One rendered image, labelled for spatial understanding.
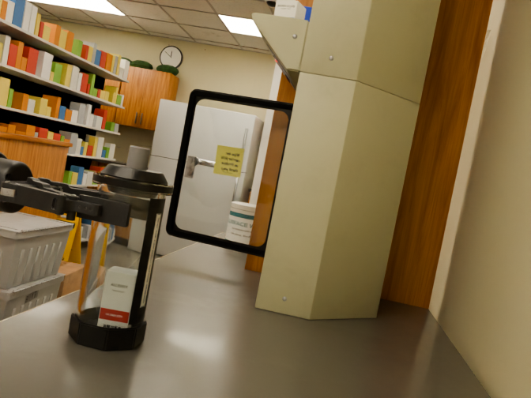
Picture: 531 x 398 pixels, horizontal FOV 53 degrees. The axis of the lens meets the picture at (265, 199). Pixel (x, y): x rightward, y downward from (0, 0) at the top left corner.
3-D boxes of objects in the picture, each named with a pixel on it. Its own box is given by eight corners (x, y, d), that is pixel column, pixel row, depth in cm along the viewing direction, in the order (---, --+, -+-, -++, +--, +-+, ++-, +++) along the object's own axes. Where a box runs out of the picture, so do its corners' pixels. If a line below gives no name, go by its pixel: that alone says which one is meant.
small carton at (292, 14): (301, 36, 115) (306, 9, 115) (292, 29, 111) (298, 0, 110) (280, 35, 117) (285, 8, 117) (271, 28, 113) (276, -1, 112)
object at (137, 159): (174, 199, 77) (182, 155, 77) (152, 201, 68) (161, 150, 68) (114, 187, 78) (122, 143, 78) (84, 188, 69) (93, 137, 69)
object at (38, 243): (67, 273, 338) (76, 223, 336) (9, 293, 278) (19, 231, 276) (8, 260, 343) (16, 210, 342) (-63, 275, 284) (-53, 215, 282)
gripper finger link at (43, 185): (35, 178, 75) (25, 176, 74) (81, 191, 68) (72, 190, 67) (31, 204, 75) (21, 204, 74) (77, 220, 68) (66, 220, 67)
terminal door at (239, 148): (271, 259, 135) (300, 104, 133) (164, 234, 144) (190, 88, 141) (272, 259, 136) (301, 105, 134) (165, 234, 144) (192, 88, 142)
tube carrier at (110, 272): (157, 328, 79) (183, 185, 77) (128, 350, 68) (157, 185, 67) (90, 311, 80) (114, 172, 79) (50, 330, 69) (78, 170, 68)
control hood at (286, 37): (309, 98, 134) (317, 59, 134) (299, 71, 102) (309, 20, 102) (265, 91, 136) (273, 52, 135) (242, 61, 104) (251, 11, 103)
